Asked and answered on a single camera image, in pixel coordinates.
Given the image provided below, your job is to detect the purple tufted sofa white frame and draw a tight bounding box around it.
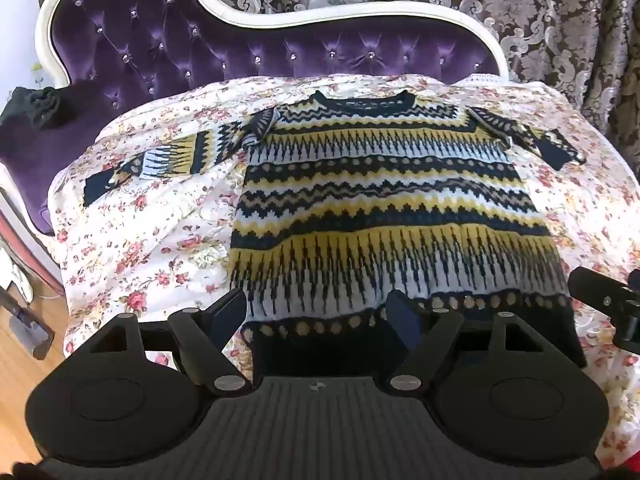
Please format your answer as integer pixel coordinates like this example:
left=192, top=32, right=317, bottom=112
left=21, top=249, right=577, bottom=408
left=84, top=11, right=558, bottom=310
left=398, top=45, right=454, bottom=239
left=0, top=0, right=511, bottom=237

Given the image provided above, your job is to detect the floral bedspread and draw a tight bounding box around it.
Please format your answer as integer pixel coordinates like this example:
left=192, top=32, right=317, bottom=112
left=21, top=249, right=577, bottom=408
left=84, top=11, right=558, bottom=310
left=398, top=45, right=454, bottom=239
left=47, top=74, right=640, bottom=473

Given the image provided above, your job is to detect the yellow navy white patterned sweater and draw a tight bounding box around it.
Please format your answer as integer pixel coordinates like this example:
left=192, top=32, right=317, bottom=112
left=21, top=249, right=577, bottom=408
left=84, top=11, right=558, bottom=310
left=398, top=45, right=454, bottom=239
left=82, top=90, right=588, bottom=377

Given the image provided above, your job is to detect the white object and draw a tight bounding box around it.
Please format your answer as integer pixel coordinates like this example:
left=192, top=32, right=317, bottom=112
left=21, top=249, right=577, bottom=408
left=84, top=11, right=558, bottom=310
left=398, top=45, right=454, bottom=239
left=0, top=249, right=36, bottom=307

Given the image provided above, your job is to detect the white lace cloth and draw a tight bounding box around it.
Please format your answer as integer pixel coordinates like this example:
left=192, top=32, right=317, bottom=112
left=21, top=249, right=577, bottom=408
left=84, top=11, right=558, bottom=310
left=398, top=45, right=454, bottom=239
left=459, top=73, right=511, bottom=86

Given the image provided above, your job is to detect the brown silver damask curtain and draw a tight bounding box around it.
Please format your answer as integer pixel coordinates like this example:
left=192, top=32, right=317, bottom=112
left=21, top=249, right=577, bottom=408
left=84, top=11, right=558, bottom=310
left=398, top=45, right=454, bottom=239
left=37, top=0, right=640, bottom=147

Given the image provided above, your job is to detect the black cloth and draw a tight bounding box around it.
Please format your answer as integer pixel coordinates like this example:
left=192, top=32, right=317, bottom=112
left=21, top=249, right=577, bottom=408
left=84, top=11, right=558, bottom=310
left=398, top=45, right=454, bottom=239
left=0, top=86, right=65, bottom=131

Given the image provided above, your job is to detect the grey flat floor tool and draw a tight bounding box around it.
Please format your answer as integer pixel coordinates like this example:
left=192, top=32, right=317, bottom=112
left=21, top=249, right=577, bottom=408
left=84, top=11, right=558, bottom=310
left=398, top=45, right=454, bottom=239
left=0, top=287, right=56, bottom=361

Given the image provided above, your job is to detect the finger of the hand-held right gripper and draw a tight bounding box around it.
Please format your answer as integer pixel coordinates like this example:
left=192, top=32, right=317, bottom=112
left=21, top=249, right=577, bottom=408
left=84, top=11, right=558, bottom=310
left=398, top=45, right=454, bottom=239
left=569, top=266, right=633, bottom=317

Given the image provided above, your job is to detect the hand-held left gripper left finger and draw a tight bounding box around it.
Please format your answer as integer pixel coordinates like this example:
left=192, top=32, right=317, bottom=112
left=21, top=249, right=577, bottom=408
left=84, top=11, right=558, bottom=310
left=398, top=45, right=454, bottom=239
left=81, top=287, right=254, bottom=397

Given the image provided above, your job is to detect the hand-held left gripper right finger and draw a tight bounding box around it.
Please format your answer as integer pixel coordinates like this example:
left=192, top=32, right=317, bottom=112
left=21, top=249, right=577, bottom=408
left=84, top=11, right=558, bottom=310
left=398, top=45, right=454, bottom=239
left=385, top=290, right=552, bottom=392

